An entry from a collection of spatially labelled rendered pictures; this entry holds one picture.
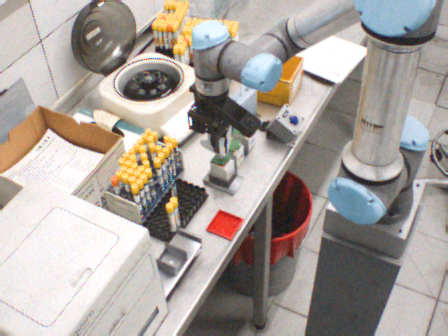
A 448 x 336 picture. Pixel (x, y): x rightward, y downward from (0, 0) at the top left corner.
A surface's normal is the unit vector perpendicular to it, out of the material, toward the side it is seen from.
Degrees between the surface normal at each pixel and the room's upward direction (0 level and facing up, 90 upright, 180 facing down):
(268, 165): 0
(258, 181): 0
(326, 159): 0
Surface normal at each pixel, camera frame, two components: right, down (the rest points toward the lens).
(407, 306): -0.04, -0.69
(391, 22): -0.62, 0.48
